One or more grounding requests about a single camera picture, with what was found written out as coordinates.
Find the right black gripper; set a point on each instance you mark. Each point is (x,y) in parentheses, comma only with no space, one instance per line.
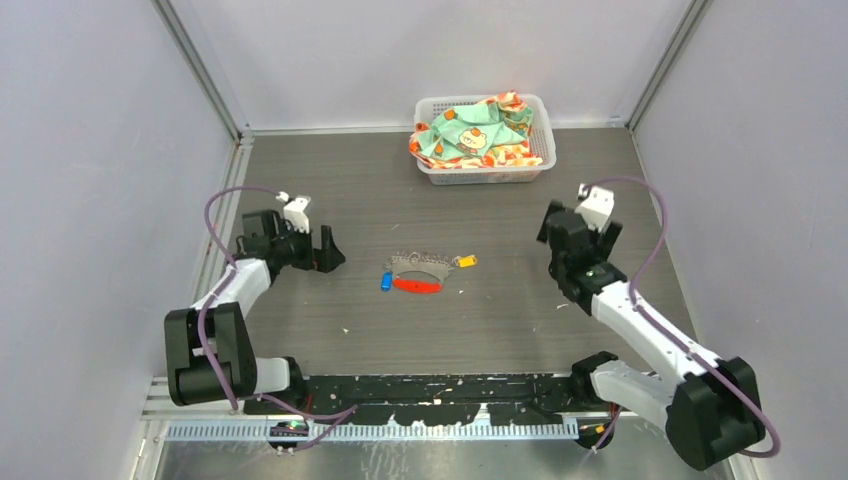
(604,242)

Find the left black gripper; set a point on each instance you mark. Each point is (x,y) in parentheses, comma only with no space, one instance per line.
(324,259)

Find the key with blue tag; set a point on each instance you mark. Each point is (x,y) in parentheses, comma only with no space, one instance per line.
(386,282)

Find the key with yellow tag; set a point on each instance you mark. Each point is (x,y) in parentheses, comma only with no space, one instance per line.
(465,261)

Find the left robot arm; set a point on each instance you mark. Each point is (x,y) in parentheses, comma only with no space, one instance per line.
(209,355)

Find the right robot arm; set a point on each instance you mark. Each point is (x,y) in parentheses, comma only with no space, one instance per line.
(708,407)

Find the white plastic basket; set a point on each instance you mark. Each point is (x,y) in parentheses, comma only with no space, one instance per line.
(541,143)

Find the colourful patterned cloth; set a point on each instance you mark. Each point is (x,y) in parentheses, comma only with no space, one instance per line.
(492,133)

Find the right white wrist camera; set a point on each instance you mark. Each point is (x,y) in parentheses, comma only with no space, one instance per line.
(595,206)

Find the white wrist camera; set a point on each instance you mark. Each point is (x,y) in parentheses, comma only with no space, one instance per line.
(595,206)
(295,211)

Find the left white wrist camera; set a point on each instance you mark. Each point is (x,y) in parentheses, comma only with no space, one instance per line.
(295,211)

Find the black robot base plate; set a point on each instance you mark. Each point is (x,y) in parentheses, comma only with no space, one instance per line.
(435,399)

